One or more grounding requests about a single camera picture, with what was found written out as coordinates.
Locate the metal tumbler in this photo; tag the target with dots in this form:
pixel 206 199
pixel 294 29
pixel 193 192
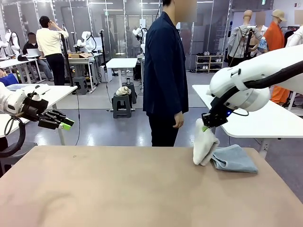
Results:
pixel 129 81

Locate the white towel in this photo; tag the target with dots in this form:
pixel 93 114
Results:
pixel 204 146

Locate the light blue towel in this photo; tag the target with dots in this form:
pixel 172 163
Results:
pixel 236 159

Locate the black camera pole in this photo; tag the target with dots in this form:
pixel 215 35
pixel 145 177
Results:
pixel 103 47

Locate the mannequin in grey shirt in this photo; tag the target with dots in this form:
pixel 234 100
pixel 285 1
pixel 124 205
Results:
pixel 241 40

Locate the wooden shoe shelf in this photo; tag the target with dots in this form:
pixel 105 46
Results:
pixel 210 61

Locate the mannequin in orange jacket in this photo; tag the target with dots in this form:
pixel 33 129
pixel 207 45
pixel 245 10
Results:
pixel 274 35

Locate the black tripod pole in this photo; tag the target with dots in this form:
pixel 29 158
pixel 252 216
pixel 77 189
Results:
pixel 66 59

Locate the blue chair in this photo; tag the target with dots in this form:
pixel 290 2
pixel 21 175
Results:
pixel 8 80

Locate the person in navy jacket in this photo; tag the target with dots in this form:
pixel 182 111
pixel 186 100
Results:
pixel 163 71

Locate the cardboard box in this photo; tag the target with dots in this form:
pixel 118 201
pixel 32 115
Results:
pixel 79 55

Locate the person's right forearm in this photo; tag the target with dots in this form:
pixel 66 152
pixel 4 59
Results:
pixel 176 94

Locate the man in cream shirt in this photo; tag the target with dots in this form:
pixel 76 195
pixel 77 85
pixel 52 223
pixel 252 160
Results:
pixel 50 42

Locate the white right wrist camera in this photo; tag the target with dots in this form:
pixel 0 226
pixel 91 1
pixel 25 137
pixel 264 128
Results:
pixel 210 92

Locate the white table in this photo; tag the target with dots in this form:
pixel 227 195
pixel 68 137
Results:
pixel 260 123
pixel 61 91

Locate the beige cloth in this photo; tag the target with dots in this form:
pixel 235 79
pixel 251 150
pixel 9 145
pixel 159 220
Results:
pixel 123 90

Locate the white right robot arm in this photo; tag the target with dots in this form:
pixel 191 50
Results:
pixel 260 71

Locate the white office desk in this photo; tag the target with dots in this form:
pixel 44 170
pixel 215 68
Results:
pixel 16 62

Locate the person's right hand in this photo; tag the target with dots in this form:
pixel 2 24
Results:
pixel 179 119

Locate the white standing desk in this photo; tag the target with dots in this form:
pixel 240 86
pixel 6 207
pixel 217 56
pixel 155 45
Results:
pixel 122 62

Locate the black camera tripod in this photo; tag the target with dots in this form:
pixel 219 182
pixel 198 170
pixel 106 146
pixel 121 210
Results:
pixel 246 45

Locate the grey plastic stool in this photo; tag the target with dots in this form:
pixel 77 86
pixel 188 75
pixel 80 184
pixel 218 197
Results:
pixel 28 147
pixel 133 93
pixel 80 84
pixel 122 106

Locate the white workbench desk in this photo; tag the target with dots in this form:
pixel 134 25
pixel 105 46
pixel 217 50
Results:
pixel 82 61

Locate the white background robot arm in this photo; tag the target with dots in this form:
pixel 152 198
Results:
pixel 86 40
pixel 13 41
pixel 138 32

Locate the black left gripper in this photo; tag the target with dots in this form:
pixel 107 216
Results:
pixel 33 108

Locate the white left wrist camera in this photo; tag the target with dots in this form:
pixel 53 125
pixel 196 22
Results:
pixel 35 96

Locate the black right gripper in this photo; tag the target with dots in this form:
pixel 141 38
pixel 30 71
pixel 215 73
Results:
pixel 214 119

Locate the clear plastic box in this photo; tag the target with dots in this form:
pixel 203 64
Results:
pixel 14 87

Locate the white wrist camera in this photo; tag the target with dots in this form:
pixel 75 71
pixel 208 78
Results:
pixel 35 96
pixel 210 92

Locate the seated person in black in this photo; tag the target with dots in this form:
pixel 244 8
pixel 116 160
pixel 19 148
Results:
pixel 30 45

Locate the mannequin in orange trousers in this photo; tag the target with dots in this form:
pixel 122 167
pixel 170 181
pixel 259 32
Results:
pixel 280 94

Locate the silver laptop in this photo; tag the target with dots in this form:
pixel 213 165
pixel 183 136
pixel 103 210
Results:
pixel 34 52

